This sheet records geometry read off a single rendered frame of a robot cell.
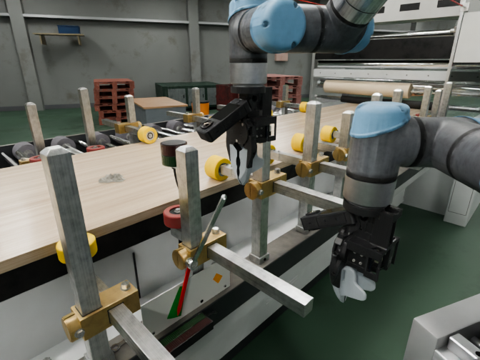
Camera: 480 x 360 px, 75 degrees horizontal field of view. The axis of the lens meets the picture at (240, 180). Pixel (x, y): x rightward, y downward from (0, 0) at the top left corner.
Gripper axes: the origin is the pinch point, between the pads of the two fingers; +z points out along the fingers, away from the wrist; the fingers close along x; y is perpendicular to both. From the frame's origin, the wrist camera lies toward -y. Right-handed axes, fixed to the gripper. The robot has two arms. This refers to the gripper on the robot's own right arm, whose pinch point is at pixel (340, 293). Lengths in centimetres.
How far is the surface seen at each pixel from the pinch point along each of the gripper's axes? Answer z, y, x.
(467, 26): -65, -43, 242
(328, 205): -7.3, -14.5, 18.5
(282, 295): 2.0, -8.6, -6.4
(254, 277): 1.8, -15.9, -6.6
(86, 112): -17, -142, 7
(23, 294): 8, -53, -42
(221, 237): 0.6, -31.5, -2.4
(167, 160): -20.5, -37.3, -12.4
